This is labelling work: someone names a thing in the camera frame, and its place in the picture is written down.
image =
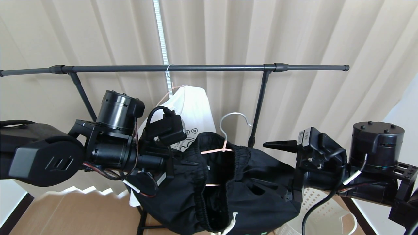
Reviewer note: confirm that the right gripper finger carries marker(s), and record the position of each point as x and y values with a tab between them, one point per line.
284	145

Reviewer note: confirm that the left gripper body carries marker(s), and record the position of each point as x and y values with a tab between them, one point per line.
117	153

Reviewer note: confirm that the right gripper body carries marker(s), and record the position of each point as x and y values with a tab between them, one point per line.
326	181

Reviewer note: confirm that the pink clothes hanger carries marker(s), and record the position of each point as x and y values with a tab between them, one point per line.
168	70
212	151

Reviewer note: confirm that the black garment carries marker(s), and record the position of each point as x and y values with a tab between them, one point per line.
183	195

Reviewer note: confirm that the white printed t-shirt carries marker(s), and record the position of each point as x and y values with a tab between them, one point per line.
196	107

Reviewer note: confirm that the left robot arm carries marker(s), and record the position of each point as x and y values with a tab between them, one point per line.
42	156

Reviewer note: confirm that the white laundry basket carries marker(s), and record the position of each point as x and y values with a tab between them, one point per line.
326	215

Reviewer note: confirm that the black clothes rack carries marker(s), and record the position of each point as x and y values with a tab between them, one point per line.
196	68

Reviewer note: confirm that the beige curtain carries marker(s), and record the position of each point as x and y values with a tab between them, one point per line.
294	32

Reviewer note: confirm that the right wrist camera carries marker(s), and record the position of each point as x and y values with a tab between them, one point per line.
313	140

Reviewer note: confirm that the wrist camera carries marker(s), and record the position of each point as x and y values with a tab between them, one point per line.
313	140
169	129

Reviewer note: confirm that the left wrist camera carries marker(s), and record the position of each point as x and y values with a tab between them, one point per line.
169	129

